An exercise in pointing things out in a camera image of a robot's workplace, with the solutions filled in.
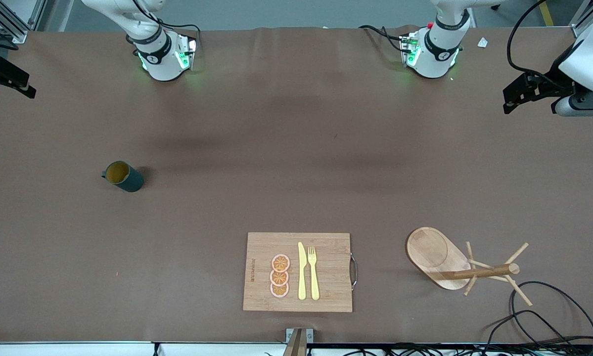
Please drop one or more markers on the dark green cup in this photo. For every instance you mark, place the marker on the dark green cup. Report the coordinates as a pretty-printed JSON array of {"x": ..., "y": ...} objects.
[{"x": 130, "y": 182}]

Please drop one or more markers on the yellow plastic knife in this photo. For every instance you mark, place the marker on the yellow plastic knife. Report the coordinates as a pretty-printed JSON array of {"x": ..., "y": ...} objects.
[{"x": 301, "y": 272}]

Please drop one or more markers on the metal table edge bracket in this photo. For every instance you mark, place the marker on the metal table edge bracket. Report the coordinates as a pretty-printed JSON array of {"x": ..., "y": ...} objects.
[{"x": 298, "y": 341}]

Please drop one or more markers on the toy orange slice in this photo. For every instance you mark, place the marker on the toy orange slice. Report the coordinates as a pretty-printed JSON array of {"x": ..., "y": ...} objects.
[
  {"x": 279, "y": 290},
  {"x": 280, "y": 263},
  {"x": 279, "y": 278}
]

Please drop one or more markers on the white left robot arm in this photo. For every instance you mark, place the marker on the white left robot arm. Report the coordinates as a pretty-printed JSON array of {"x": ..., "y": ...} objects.
[{"x": 434, "y": 54}]

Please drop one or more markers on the white table edge rail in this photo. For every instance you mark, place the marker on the white table edge rail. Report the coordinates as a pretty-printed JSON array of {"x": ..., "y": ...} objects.
[{"x": 54, "y": 350}]

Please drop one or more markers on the aluminium frame profile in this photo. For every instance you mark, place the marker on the aluminium frame profile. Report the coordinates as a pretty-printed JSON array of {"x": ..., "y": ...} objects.
[
  {"x": 580, "y": 20},
  {"x": 19, "y": 35}
]

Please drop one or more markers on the brown table mat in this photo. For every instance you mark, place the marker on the brown table mat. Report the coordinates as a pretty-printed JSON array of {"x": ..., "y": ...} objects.
[{"x": 227, "y": 198}]

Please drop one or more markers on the wooden cup rack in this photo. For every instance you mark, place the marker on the wooden cup rack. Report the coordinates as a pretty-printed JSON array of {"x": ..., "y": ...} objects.
[{"x": 432, "y": 252}]

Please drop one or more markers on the yellow plastic fork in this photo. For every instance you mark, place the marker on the yellow plastic fork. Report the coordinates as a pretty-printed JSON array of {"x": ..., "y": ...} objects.
[{"x": 314, "y": 282}]

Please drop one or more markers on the wooden cutting board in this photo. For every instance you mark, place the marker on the wooden cutting board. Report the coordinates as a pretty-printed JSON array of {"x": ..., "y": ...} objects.
[{"x": 331, "y": 277}]

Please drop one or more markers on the white paper scrap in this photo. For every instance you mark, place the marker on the white paper scrap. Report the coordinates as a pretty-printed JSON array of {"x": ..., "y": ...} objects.
[{"x": 483, "y": 42}]

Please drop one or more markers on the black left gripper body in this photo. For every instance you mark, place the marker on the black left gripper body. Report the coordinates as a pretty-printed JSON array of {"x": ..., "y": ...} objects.
[{"x": 558, "y": 82}]

